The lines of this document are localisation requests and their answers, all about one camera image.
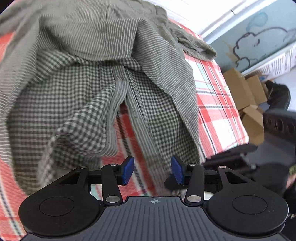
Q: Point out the blue cartoon painted panel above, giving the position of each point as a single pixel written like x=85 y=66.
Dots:
x=266 y=30

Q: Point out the green white checked shirt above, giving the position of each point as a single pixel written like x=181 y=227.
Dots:
x=92 y=81

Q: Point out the red plaid blanket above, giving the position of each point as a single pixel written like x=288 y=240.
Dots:
x=217 y=104

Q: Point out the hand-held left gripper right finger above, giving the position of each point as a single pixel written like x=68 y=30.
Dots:
x=177 y=171

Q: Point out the white printed paper sheet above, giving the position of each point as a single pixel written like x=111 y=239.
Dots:
x=279 y=61

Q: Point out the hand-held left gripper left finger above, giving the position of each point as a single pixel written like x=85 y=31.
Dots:
x=128 y=170

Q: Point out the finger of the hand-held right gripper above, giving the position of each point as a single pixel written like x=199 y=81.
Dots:
x=229 y=157

